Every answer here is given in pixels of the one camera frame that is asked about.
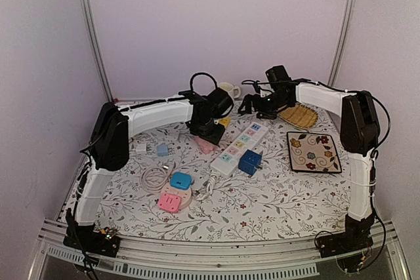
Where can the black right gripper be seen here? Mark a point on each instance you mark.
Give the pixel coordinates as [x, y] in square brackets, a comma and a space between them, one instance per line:
[248, 100]

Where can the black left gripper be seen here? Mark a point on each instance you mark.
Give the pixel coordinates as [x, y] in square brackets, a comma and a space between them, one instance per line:
[214, 139]

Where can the yellow cube socket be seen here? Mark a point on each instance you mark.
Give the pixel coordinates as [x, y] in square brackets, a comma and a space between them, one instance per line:
[224, 122]

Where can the pink cube socket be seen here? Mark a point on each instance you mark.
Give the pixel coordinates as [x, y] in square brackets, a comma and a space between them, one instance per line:
[205, 146]

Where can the dark blue cube socket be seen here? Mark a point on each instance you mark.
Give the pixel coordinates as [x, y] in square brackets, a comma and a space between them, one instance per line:
[250, 162]

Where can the white multicolour power strip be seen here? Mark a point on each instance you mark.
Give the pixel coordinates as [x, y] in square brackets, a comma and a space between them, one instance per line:
[227, 161]

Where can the light blue charger plug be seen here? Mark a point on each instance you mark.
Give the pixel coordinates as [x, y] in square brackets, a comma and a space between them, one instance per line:
[162, 150]

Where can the cyan adapter plug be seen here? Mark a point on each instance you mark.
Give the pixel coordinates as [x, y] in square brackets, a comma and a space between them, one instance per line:
[180, 181]

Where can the small white charger plug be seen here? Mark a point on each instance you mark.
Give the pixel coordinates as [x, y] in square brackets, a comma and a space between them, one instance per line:
[142, 148]

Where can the round pink power hub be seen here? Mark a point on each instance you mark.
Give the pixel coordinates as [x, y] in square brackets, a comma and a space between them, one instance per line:
[185, 196]

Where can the pink adapter plug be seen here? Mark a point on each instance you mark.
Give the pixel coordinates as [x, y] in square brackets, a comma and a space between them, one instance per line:
[169, 202]

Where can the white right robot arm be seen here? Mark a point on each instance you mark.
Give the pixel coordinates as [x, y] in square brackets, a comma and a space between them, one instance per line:
[359, 136]

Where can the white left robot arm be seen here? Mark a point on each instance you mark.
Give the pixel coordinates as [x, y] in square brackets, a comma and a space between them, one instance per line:
[108, 152]

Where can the cream ceramic mug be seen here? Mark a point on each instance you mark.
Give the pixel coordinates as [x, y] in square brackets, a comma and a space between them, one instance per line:
[233, 91]

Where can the yellow woven bamboo tray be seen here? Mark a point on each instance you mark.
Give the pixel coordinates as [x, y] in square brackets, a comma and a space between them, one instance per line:
[299, 116]

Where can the square floral ceramic plate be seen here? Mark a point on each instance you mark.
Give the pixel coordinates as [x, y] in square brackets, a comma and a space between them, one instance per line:
[313, 153]

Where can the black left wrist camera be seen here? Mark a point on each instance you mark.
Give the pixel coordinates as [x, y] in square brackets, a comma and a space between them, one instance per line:
[221, 103]

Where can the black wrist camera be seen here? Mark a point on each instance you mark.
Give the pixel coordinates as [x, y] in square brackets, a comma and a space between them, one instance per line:
[221, 103]
[276, 76]

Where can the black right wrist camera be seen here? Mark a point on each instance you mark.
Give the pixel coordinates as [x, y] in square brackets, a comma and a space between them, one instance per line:
[276, 76]

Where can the right aluminium frame post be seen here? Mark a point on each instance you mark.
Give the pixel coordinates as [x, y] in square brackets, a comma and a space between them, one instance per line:
[341, 43]

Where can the aluminium frame post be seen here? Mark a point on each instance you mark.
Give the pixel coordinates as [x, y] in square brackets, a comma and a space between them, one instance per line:
[341, 43]
[95, 47]

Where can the left aluminium frame post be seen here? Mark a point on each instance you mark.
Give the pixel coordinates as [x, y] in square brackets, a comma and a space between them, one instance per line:
[95, 47]

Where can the front aluminium rail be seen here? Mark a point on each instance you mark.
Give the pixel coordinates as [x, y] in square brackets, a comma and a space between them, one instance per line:
[281, 259]

